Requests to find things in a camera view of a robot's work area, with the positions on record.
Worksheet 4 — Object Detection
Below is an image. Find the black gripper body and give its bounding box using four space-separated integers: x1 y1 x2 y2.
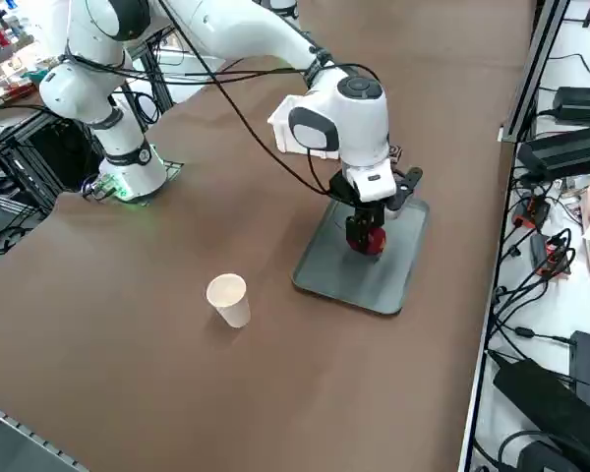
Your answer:
328 165 425 213

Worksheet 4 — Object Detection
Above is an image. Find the red apple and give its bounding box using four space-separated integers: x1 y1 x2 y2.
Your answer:
346 226 388 258

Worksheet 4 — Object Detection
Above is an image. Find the gray rectangular tray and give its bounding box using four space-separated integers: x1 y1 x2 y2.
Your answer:
290 195 432 318

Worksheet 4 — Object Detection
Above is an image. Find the white plastic bin box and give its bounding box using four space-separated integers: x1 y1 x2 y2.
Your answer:
266 93 343 161

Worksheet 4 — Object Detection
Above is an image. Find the white paper cup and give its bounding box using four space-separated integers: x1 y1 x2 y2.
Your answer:
205 272 253 329

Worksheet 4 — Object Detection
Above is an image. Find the orange black plug connector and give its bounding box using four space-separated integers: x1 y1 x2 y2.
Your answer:
529 232 577 280

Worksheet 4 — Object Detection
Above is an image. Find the black ribbed power supply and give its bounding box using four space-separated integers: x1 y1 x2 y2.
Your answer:
515 122 590 182

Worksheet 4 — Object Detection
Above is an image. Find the black smooth power brick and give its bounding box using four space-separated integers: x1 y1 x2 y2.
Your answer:
552 86 590 125

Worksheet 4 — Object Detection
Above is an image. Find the large black adapter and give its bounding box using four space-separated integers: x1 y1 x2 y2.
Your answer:
493 357 590 472

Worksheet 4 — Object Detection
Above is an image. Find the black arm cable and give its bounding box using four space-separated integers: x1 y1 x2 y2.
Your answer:
154 0 381 196

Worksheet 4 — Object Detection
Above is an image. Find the aluminium frame post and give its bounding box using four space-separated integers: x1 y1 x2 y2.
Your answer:
498 0 572 145

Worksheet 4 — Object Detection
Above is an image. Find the gray slotted rail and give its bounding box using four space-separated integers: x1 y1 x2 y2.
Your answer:
0 396 89 472

